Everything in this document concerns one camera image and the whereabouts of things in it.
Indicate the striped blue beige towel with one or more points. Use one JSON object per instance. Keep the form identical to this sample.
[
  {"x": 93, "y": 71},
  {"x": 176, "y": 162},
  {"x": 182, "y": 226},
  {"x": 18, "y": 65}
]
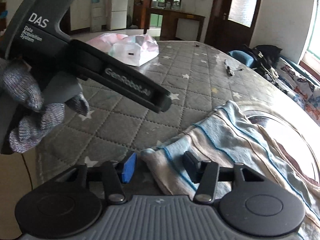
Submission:
[{"x": 227, "y": 137}]

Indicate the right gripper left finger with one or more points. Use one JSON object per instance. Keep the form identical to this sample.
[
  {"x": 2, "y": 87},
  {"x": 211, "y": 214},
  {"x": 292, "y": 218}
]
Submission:
[{"x": 115, "y": 174}]

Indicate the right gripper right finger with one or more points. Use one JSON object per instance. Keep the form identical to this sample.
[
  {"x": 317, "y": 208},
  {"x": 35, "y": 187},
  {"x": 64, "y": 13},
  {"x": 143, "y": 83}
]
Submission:
[{"x": 202, "y": 172}]

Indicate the left gloved hand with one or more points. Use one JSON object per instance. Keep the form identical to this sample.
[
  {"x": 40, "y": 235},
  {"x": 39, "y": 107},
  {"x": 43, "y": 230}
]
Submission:
[{"x": 38, "y": 119}]

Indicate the black bag on sofa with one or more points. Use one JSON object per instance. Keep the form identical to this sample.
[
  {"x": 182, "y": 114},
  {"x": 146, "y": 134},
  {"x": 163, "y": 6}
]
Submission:
[{"x": 266, "y": 56}]

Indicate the white refrigerator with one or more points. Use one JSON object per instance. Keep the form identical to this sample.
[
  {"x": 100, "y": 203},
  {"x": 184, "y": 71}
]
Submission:
[{"x": 116, "y": 14}]

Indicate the right butterfly pattern cushion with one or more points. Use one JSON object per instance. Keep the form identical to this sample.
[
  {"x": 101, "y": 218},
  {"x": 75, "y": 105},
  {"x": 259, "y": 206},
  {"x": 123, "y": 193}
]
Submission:
[{"x": 312, "y": 106}]

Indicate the blue chair back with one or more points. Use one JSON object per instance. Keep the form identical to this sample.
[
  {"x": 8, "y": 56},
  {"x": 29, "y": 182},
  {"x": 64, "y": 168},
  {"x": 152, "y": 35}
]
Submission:
[{"x": 242, "y": 57}]

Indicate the dark wooden door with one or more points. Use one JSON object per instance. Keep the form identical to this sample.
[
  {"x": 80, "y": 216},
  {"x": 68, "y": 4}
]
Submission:
[{"x": 231, "y": 24}]

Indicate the left butterfly pattern cushion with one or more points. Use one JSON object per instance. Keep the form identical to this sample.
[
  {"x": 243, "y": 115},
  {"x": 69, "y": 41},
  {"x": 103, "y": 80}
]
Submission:
[{"x": 307, "y": 90}]

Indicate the butterfly pattern cushion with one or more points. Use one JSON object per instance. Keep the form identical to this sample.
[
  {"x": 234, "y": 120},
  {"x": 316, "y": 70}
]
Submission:
[
  {"x": 307, "y": 90},
  {"x": 312, "y": 106}
]

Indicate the dark wooden cabinet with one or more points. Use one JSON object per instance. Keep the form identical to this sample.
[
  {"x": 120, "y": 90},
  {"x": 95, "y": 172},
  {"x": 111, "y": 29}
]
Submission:
[{"x": 144, "y": 9}]

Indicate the black marker pen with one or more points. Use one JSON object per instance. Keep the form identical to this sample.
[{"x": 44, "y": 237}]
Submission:
[{"x": 228, "y": 69}]

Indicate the window with green frame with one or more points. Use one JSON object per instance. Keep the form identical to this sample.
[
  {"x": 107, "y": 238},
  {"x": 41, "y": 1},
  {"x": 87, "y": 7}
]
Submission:
[{"x": 310, "y": 56}]

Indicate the pink white plastic bag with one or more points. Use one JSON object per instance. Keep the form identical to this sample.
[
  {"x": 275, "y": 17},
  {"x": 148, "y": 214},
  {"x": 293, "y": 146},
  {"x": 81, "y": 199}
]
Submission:
[{"x": 134, "y": 50}]

